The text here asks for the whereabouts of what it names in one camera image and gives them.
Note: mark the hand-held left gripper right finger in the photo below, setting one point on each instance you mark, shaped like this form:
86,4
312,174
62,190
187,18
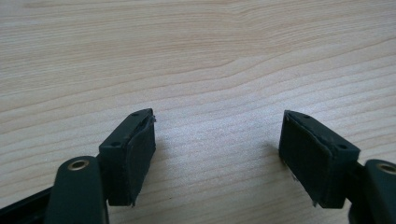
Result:
314,161

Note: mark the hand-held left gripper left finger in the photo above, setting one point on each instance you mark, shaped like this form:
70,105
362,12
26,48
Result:
126,161

